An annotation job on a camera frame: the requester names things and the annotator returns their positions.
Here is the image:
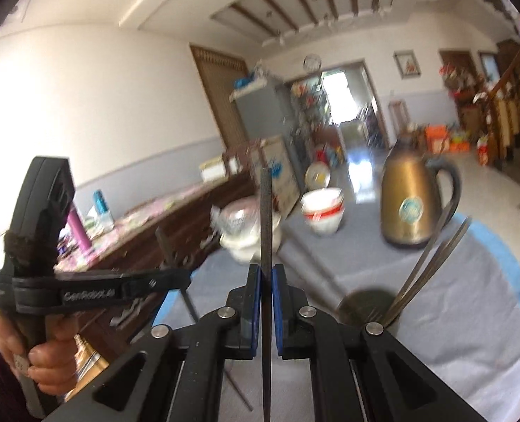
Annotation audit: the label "person's left hand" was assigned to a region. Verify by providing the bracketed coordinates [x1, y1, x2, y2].
[0, 312, 79, 395]

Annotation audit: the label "grey utensil holder cup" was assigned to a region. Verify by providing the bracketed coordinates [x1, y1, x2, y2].
[336, 288, 395, 327]

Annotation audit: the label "purple thermos bottle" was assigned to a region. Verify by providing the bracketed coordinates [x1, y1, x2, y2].
[67, 205, 92, 254]

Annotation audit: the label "checkered cabinet cloth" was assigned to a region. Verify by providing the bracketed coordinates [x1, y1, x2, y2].
[54, 178, 226, 271]

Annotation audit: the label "teal thermos bottle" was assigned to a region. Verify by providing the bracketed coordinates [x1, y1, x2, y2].
[92, 190, 114, 231]

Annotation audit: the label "grey table cloth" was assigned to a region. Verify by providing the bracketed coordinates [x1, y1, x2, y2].
[154, 210, 520, 422]

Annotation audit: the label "blue table cover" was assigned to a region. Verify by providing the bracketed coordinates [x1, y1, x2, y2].
[151, 212, 520, 339]

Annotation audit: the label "dark carved wooden cabinet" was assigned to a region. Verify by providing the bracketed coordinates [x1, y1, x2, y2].
[79, 172, 256, 362]

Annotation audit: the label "white basin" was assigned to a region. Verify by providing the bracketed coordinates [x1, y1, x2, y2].
[220, 212, 282, 265]

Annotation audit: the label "stacked red white bowls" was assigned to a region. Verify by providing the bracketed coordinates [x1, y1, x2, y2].
[300, 188, 345, 235]

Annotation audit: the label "clear plastic bag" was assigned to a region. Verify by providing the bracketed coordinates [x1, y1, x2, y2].
[210, 196, 260, 238]

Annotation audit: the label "bronze electric kettle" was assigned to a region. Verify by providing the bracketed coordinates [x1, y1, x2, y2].
[380, 133, 462, 248]

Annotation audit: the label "small white fan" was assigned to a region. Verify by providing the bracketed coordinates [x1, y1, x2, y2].
[305, 161, 331, 191]

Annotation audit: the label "orange cardboard box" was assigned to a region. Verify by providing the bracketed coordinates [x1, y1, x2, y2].
[425, 125, 450, 154]

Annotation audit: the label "grey refrigerator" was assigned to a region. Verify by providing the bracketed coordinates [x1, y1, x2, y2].
[228, 76, 318, 194]

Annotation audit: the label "brown window blind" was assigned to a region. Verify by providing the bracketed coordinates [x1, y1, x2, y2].
[189, 45, 248, 149]

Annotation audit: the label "wooden staircase railing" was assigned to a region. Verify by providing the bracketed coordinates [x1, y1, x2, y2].
[473, 39, 520, 169]

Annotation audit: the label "framed flower picture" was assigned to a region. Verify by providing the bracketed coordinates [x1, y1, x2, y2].
[394, 51, 421, 79]

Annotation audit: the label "wooden chair by wall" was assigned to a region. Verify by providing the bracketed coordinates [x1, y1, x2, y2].
[388, 99, 411, 137]

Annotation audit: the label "round wall clock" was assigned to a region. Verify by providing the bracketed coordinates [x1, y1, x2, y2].
[303, 53, 322, 72]

